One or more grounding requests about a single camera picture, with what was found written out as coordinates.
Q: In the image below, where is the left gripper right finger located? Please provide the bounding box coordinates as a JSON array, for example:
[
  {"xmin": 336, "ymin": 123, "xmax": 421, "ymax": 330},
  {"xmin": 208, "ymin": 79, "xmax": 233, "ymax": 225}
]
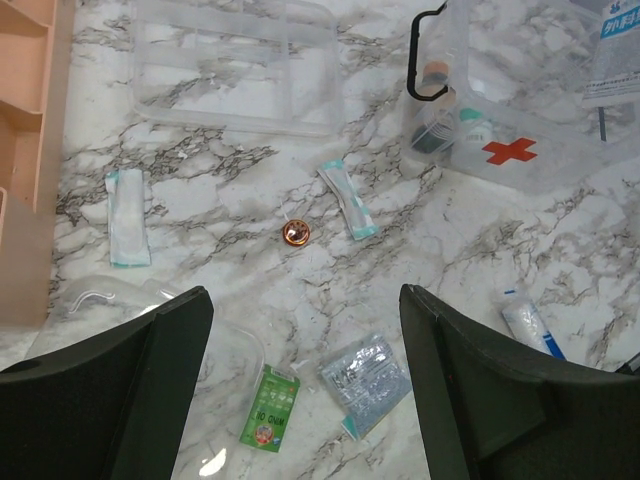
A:
[{"xmin": 399, "ymin": 284, "xmax": 639, "ymax": 479}]

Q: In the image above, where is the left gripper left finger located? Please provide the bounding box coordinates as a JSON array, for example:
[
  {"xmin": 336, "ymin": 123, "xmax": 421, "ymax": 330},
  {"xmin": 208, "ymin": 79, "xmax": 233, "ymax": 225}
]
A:
[{"xmin": 0, "ymin": 285, "xmax": 215, "ymax": 480}]

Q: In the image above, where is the silver blue pill packet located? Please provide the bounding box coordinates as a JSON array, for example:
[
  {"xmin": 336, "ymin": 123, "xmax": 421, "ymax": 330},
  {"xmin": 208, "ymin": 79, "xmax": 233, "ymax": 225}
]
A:
[{"xmin": 318, "ymin": 333, "xmax": 412, "ymax": 441}]

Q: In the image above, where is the white green-label bottle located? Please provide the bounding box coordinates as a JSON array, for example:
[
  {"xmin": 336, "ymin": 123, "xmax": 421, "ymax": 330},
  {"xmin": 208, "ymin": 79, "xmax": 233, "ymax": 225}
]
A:
[{"xmin": 452, "ymin": 107, "xmax": 494, "ymax": 161}]

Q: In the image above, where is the brown medicine bottle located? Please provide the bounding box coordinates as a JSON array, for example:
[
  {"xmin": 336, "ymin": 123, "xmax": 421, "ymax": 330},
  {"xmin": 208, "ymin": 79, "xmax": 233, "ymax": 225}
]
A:
[{"xmin": 411, "ymin": 60, "xmax": 456, "ymax": 155}]

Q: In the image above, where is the clear first aid box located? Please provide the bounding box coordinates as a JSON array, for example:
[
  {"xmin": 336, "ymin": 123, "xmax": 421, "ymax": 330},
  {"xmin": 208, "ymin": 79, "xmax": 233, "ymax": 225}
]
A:
[{"xmin": 402, "ymin": 1, "xmax": 639, "ymax": 193}]

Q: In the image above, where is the white gauze packet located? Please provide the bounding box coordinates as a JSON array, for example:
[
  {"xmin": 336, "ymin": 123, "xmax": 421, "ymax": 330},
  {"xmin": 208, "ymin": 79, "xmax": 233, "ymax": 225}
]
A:
[{"xmin": 582, "ymin": 0, "xmax": 639, "ymax": 108}]

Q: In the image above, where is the green small medicine box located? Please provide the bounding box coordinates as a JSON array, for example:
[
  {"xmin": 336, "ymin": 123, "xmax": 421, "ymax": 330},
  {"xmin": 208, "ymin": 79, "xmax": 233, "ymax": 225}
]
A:
[{"xmin": 239, "ymin": 365, "xmax": 300, "ymax": 453}]

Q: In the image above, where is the white blue tube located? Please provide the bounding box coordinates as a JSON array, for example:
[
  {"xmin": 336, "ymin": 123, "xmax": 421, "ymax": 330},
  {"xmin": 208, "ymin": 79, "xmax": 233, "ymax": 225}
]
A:
[{"xmin": 501, "ymin": 289, "xmax": 566, "ymax": 360}]

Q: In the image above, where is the teal white swab packet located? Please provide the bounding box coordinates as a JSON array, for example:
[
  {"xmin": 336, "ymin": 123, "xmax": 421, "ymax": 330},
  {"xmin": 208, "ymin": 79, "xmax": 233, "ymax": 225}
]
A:
[{"xmin": 318, "ymin": 160, "xmax": 378, "ymax": 241}]

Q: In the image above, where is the small copper tin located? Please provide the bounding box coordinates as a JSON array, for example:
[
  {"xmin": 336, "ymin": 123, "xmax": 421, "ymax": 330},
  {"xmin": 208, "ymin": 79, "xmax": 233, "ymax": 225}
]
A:
[{"xmin": 282, "ymin": 219, "xmax": 311, "ymax": 247}]

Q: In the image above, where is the peach plastic file organizer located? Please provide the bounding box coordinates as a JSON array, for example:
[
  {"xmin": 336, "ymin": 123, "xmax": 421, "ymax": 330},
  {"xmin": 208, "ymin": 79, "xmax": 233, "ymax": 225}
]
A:
[{"xmin": 1, "ymin": 0, "xmax": 75, "ymax": 328}]

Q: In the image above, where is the clear plastic tray insert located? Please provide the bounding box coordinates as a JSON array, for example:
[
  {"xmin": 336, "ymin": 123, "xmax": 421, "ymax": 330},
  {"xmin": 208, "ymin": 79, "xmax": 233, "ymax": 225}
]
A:
[{"xmin": 129, "ymin": 1, "xmax": 344, "ymax": 137}]

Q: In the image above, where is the clear box lid black handle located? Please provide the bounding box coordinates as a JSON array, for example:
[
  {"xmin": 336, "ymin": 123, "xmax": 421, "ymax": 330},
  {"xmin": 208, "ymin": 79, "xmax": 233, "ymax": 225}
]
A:
[{"xmin": 24, "ymin": 274, "xmax": 266, "ymax": 441}]

